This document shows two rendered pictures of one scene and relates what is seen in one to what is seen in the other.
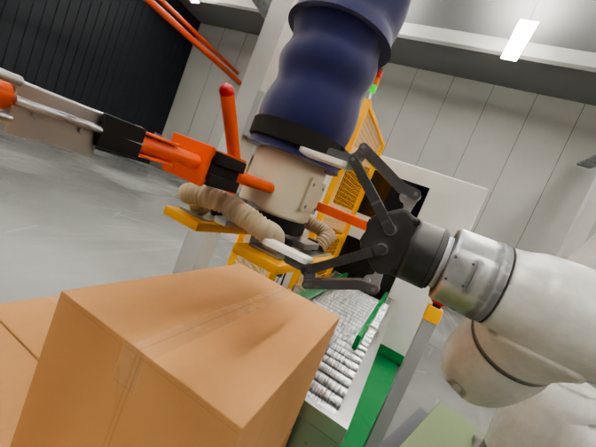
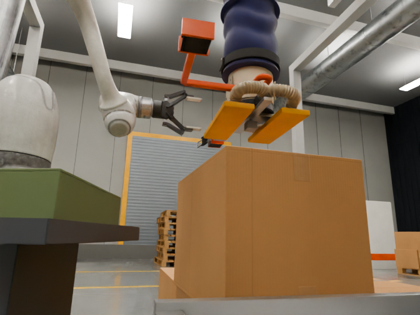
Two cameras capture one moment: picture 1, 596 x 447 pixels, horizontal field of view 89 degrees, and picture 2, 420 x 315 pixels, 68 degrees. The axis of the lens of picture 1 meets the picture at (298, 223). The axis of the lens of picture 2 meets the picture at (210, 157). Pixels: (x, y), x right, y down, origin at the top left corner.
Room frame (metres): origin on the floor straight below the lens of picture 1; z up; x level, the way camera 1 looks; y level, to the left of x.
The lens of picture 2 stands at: (1.50, -0.70, 0.73)
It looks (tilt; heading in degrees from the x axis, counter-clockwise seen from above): 14 degrees up; 144
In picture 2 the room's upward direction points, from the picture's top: 1 degrees clockwise
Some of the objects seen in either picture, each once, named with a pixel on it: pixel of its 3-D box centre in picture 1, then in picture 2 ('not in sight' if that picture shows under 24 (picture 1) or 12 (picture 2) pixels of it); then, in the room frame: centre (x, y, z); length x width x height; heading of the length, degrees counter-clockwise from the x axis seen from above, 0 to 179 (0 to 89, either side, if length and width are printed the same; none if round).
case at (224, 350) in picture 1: (212, 378); (252, 232); (0.72, 0.05, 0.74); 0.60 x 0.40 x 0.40; 160
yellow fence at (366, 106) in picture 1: (333, 230); not in sight; (2.87, -0.34, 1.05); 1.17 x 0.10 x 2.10; 159
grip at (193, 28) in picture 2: not in sight; (195, 37); (0.87, -0.29, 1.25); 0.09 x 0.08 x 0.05; 66
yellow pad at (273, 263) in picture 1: (297, 249); (225, 119); (0.67, -0.02, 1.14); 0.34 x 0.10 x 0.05; 156
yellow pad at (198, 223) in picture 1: (234, 217); (274, 124); (0.74, 0.15, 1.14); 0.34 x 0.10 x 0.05; 156
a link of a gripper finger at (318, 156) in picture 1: (325, 159); (194, 99); (0.42, 0.00, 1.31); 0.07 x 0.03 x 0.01; 69
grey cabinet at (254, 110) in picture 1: (260, 119); not in sight; (2.09, 0.50, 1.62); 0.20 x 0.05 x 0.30; 159
